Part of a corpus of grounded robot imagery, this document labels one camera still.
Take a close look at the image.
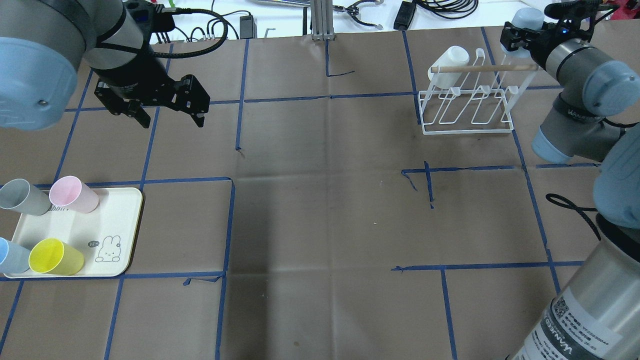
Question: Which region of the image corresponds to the black power adapter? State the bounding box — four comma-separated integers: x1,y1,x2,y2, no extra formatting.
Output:
392,0,417,31

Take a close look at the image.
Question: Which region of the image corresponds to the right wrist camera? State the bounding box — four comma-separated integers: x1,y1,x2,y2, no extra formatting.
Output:
542,0,608,21

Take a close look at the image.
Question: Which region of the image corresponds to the grey cup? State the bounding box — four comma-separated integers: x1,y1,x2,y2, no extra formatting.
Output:
0,178,52,216

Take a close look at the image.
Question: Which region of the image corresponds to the pink cup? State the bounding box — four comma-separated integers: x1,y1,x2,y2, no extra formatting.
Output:
48,175,99,214

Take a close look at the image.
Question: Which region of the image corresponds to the cream plastic tray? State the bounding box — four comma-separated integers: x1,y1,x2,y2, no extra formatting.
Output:
11,187,144,278

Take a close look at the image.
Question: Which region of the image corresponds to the coiled black cable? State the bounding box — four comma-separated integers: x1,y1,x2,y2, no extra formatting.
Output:
417,0,481,20

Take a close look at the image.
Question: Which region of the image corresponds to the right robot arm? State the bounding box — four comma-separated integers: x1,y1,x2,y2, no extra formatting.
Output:
500,22,639,360

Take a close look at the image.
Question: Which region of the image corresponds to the light blue cup front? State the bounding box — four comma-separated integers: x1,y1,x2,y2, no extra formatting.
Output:
0,237,31,274

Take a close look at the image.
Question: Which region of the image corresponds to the light blue cup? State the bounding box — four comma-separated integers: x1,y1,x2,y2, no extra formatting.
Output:
510,7,546,31
0,237,31,274

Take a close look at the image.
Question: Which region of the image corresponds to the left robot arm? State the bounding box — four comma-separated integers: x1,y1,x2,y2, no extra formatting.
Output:
0,0,219,131

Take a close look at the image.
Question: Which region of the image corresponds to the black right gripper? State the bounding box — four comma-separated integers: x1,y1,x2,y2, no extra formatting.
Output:
500,23,575,66

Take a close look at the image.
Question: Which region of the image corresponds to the white ikea cup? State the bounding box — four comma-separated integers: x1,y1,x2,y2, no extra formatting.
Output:
427,45,470,90

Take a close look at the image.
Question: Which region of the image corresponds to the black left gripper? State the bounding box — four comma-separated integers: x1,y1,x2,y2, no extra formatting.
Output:
94,54,211,129

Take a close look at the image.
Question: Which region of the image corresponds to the white wire cup rack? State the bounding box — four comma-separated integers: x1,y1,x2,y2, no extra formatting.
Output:
418,48,541,136

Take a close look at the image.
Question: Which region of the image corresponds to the yellow cup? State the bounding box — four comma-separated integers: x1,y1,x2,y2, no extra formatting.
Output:
29,238,85,276

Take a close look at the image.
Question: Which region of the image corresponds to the aluminium frame post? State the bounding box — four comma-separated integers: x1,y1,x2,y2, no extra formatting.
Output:
310,0,335,41

